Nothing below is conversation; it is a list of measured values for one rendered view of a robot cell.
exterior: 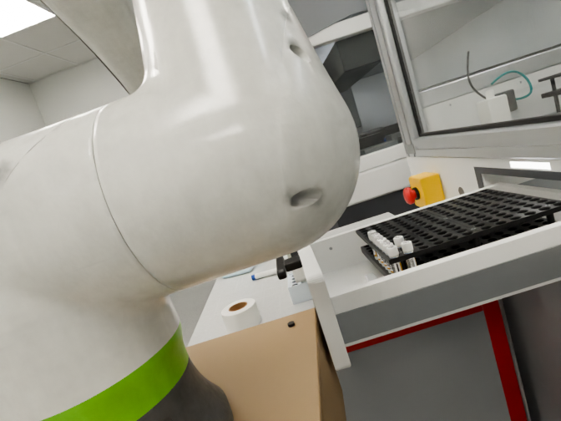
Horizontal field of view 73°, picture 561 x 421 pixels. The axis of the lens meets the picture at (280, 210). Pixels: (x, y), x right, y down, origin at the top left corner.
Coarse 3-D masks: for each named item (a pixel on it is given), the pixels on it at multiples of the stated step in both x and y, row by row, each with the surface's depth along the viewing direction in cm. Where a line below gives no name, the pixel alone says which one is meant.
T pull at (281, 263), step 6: (276, 258) 56; (282, 258) 55; (288, 258) 54; (294, 258) 53; (300, 258) 53; (276, 264) 53; (282, 264) 52; (288, 264) 52; (294, 264) 52; (300, 264) 52; (276, 270) 51; (282, 270) 50; (288, 270) 52; (282, 276) 50
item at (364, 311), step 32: (512, 192) 61; (544, 192) 53; (320, 256) 65; (352, 256) 65; (448, 256) 42; (480, 256) 41; (512, 256) 41; (544, 256) 41; (352, 288) 41; (384, 288) 41; (416, 288) 41; (448, 288) 41; (480, 288) 41; (512, 288) 41; (352, 320) 41; (384, 320) 41; (416, 320) 41
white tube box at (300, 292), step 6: (288, 276) 82; (288, 282) 78; (294, 282) 80; (300, 282) 77; (306, 282) 76; (288, 288) 76; (294, 288) 76; (300, 288) 76; (306, 288) 76; (294, 294) 76; (300, 294) 76; (306, 294) 76; (294, 300) 76; (300, 300) 76; (306, 300) 76
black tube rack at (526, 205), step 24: (480, 192) 60; (504, 192) 56; (408, 216) 60; (432, 216) 56; (456, 216) 53; (480, 216) 50; (504, 216) 47; (528, 216) 44; (552, 216) 45; (408, 240) 50; (432, 240) 47; (456, 240) 44; (480, 240) 49
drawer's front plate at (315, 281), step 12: (300, 252) 49; (312, 252) 48; (312, 264) 43; (312, 276) 39; (312, 288) 39; (324, 288) 39; (324, 300) 39; (324, 312) 39; (324, 324) 39; (336, 324) 39; (336, 336) 40; (336, 348) 40; (336, 360) 40; (348, 360) 40
